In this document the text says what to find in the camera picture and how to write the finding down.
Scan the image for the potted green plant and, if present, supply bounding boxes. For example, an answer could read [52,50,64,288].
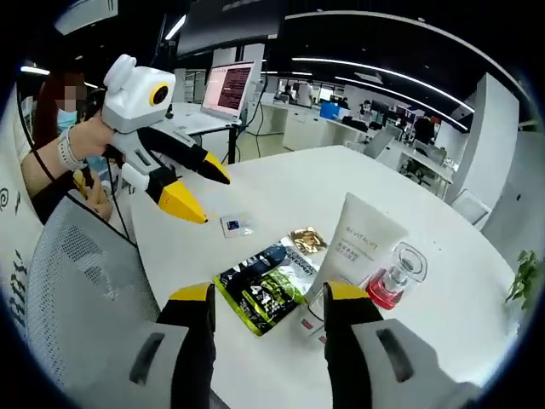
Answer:
[504,249,542,313]

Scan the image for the person's left hand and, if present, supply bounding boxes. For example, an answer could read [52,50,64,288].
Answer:
[67,114,127,166]

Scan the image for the white wristwatch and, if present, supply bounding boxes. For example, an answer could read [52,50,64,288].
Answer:
[57,125,89,171]

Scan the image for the open laptop pink screen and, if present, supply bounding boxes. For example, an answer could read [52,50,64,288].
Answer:
[186,60,257,127]

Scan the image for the large black display screen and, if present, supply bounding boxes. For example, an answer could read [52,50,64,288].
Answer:
[176,0,283,57]

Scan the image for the clear blue-label skincare sachet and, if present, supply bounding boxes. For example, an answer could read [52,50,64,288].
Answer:
[220,211,257,239]

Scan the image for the blue box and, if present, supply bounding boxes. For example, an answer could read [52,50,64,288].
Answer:
[318,101,342,121]

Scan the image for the red-collared white skincare bottle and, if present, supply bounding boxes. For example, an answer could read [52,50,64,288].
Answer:
[365,241,428,313]

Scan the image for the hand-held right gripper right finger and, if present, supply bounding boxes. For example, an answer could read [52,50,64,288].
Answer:
[321,279,485,409]

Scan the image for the white skincare tube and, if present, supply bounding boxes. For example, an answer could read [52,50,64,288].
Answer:
[304,192,410,302]

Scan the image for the green black skincare sachet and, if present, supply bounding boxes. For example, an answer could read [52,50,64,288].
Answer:
[212,240,318,338]

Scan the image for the white mesh office chair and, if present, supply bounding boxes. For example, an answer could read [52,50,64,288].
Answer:
[25,198,171,409]

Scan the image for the gold foil skincare sachet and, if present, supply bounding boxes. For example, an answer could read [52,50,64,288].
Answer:
[288,226,330,256]

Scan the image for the white ceiling air conditioner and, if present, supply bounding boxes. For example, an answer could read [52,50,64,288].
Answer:
[54,0,119,36]

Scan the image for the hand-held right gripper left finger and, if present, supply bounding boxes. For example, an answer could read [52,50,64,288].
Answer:
[95,282,219,409]

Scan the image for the person's printed white shirt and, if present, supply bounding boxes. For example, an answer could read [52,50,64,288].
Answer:
[0,80,43,346]

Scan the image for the white desk black legs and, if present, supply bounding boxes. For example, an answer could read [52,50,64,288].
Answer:
[163,101,244,165]

